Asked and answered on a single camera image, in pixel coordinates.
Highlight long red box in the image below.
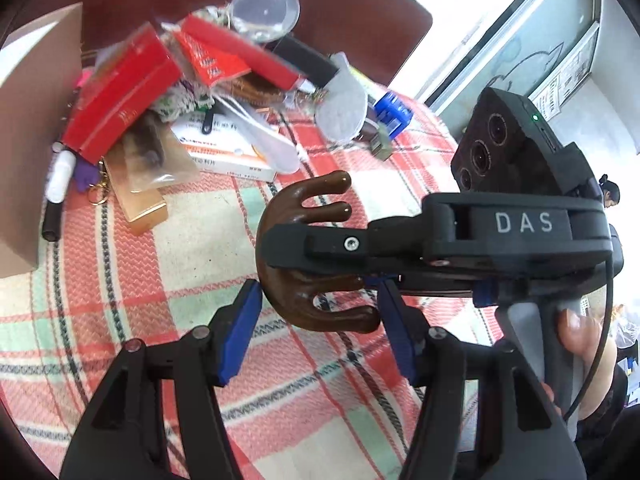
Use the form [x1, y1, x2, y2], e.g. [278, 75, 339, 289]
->
[180, 14, 309, 92]

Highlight white paper notice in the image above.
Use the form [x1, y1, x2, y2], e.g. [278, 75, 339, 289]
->
[529, 22, 601, 122]

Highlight clear bag with dark item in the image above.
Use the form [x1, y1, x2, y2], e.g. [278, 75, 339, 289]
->
[102, 111, 201, 196]

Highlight blue ribbed plastic cap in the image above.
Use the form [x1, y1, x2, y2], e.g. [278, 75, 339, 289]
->
[373, 91, 414, 137]

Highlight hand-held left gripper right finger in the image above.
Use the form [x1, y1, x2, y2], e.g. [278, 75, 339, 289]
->
[376, 279, 587, 480]

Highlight brown wooden claw massager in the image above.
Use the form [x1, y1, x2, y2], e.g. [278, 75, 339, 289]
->
[255, 170, 382, 335]

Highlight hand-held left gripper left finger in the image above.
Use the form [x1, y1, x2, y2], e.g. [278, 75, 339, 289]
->
[59, 277, 264, 480]

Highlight brown cardboard box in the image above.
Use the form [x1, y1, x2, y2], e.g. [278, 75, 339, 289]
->
[0, 2, 84, 281]

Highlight plaid tablecloth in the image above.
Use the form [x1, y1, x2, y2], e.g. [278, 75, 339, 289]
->
[0, 50, 503, 480]

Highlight black rectangular case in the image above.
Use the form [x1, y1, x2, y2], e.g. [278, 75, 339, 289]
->
[270, 34, 339, 87]

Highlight black cable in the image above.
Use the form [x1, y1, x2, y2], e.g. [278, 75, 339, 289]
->
[562, 254, 617, 422]

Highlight clear plastic round lid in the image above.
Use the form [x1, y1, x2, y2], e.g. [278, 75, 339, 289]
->
[230, 0, 301, 44]

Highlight gold rectangular box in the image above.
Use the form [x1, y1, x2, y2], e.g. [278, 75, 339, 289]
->
[116, 187, 169, 236]

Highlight person's right forearm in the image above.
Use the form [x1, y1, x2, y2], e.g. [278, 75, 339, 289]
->
[580, 339, 620, 422]

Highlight white lace cloth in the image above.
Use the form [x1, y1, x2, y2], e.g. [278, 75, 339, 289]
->
[149, 79, 213, 123]

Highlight white orange-striped medicine box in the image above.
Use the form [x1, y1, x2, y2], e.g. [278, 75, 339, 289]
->
[170, 109, 279, 184]

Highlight purple keychain with gold ring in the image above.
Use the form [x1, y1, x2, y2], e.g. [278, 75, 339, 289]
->
[72, 156, 114, 207]

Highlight white plastic spoon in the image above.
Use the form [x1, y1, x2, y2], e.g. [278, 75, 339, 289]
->
[217, 97, 301, 175]

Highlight small metal plug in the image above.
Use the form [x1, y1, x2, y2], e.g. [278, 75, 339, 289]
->
[368, 130, 394, 162]

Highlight grey felt insole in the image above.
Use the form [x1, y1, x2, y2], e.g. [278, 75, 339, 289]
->
[315, 52, 369, 142]

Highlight large red box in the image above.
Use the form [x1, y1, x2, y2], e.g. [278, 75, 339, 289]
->
[62, 22, 184, 166]

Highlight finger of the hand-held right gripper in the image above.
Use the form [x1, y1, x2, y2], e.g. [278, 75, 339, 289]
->
[256, 215, 426, 274]
[357, 266, 496, 309]

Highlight red printed flat packet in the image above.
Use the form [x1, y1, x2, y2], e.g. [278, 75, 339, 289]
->
[174, 30, 253, 89]

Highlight person's right hand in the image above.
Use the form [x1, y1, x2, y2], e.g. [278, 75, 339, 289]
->
[542, 309, 609, 406]

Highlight white marker pen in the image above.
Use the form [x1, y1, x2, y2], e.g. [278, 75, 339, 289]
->
[42, 141, 77, 242]

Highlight brown woven coaster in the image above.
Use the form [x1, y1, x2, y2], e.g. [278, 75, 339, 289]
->
[232, 74, 287, 108]

